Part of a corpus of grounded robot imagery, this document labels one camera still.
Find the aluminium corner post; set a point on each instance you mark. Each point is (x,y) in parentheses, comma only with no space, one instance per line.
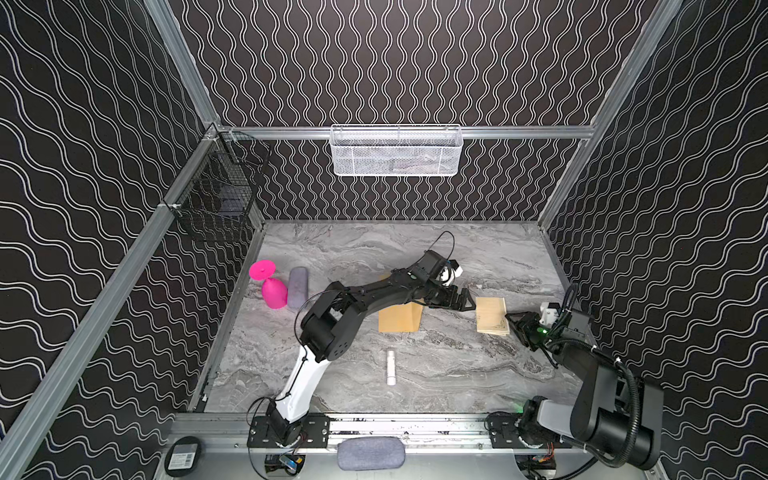
(652,32)
(169,29)

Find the white glue stick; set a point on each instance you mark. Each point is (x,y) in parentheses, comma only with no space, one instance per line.
(391,378)

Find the aluminium corner post left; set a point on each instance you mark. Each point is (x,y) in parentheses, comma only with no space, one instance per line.
(169,29)

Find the grey fabric pouch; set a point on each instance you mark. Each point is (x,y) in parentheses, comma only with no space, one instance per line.
(371,453)

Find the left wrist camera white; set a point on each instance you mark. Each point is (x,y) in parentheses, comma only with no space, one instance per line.
(450,272)

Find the tan lined letter paper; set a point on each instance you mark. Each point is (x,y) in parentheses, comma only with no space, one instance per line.
(491,316)

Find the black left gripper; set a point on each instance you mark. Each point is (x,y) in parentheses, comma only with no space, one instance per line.
(447,297)

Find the magenta plastic goblet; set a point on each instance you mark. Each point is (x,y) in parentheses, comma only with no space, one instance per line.
(274,291)

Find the black round device with label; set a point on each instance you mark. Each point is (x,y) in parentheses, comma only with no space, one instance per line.
(183,457)

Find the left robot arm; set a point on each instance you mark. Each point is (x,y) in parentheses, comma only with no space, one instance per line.
(331,324)

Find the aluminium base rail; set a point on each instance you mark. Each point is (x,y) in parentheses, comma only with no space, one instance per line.
(323,433)

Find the aluminium back crossbar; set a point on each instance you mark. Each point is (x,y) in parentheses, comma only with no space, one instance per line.
(467,132)

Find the brown manila envelope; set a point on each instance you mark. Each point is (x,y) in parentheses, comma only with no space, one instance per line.
(400,318)

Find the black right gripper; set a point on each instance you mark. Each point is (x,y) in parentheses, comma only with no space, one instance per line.
(528,330)

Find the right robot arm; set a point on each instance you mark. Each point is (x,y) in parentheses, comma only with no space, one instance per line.
(616,417)

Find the aluminium corner post right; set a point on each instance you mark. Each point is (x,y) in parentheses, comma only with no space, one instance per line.
(652,32)

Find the white wire basket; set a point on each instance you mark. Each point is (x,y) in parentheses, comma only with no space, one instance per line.
(425,155)

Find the black wire basket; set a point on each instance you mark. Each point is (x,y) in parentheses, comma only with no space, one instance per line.
(218,203)

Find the aluminium left side rail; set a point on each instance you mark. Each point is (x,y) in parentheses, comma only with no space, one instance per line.
(35,420)

